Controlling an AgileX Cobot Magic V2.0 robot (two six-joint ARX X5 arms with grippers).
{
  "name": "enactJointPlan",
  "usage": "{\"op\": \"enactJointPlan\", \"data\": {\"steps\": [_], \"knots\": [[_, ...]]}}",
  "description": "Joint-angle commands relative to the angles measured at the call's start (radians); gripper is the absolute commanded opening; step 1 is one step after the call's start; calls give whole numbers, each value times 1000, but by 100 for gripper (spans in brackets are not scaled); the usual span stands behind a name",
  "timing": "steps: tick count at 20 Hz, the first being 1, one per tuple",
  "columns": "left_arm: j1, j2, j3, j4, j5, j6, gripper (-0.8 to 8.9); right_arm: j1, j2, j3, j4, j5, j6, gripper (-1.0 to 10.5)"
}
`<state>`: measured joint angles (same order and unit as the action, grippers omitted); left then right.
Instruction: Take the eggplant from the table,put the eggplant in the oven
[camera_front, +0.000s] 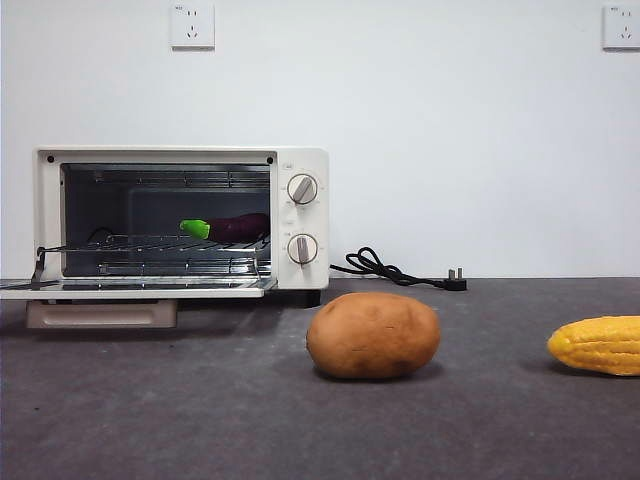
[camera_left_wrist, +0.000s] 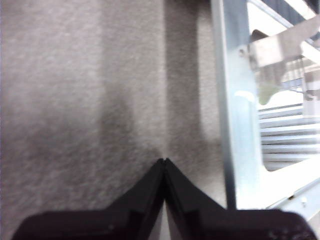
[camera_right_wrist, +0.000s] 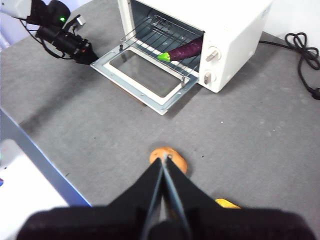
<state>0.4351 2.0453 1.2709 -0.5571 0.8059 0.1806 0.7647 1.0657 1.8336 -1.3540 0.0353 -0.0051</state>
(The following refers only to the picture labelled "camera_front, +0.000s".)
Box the purple eggplant with green stem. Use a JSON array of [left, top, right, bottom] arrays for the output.
[[179, 213, 270, 245]]

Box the oven door with beige handle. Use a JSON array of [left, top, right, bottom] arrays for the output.
[[0, 277, 279, 330]]

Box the beige oven knob, upright grip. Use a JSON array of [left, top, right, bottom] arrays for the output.
[[286, 233, 319, 266]]

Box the white Toshiba toaster oven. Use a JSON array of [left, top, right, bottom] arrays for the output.
[[32, 145, 331, 309]]

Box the beige oven knob, slanted grip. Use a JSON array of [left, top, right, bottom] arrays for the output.
[[287, 173, 320, 206]]

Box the brown potato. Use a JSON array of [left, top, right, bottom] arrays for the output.
[[306, 292, 442, 379]]

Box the yellow corn cob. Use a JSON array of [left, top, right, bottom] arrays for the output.
[[546, 315, 640, 377]]

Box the black power cable with plug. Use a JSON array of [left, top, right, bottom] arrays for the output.
[[329, 246, 468, 292]]

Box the metal wire oven rack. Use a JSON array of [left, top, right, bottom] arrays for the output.
[[38, 232, 271, 254]]

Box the white wall socket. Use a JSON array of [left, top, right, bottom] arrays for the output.
[[601, 4, 640, 52], [170, 3, 217, 51]]

